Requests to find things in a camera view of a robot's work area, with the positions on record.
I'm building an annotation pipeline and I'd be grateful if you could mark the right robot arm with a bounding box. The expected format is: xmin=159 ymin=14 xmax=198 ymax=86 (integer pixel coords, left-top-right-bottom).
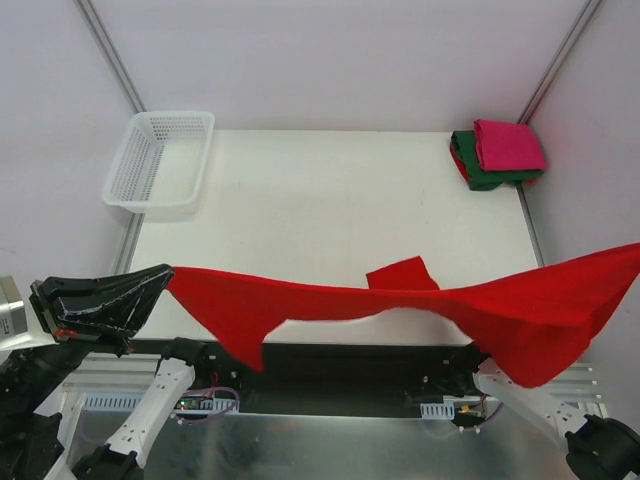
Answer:
xmin=430 ymin=343 xmax=639 ymax=479

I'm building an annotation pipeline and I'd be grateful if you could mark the red folded t-shirt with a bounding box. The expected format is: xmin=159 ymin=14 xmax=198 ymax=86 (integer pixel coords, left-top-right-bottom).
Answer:
xmin=449 ymin=144 xmax=469 ymax=183

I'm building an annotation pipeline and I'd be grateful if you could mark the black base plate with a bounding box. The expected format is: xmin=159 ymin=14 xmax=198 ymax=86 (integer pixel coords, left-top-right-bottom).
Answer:
xmin=194 ymin=342 xmax=490 ymax=418

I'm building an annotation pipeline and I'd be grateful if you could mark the cable duct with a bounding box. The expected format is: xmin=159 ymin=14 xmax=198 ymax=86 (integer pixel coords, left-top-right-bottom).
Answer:
xmin=420 ymin=401 xmax=455 ymax=421
xmin=83 ymin=392 xmax=239 ymax=415

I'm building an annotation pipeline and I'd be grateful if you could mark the right cable duct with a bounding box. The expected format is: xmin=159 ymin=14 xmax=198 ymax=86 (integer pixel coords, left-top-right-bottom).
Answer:
xmin=420 ymin=401 xmax=455 ymax=421

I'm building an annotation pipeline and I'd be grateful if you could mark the left cable duct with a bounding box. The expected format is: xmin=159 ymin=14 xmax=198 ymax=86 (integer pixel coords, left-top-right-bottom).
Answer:
xmin=83 ymin=392 xmax=239 ymax=415

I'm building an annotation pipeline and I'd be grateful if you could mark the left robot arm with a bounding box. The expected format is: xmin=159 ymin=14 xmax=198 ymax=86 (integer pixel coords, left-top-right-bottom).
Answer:
xmin=1 ymin=264 xmax=212 ymax=479

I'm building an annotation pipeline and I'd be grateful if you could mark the green folded t-shirt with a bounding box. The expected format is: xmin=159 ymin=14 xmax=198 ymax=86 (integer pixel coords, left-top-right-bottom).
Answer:
xmin=449 ymin=130 xmax=544 ymax=191

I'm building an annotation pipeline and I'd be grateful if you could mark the red t-shirt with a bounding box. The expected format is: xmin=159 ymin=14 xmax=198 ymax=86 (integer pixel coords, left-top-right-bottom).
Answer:
xmin=168 ymin=244 xmax=639 ymax=387
xmin=449 ymin=144 xmax=469 ymax=183

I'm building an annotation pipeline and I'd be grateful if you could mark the pink folded t-shirt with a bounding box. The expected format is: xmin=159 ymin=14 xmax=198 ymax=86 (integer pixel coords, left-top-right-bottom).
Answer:
xmin=474 ymin=119 xmax=547 ymax=172

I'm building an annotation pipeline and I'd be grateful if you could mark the white plastic basket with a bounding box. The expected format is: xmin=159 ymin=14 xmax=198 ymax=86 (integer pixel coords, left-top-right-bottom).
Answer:
xmin=102 ymin=111 xmax=215 ymax=218

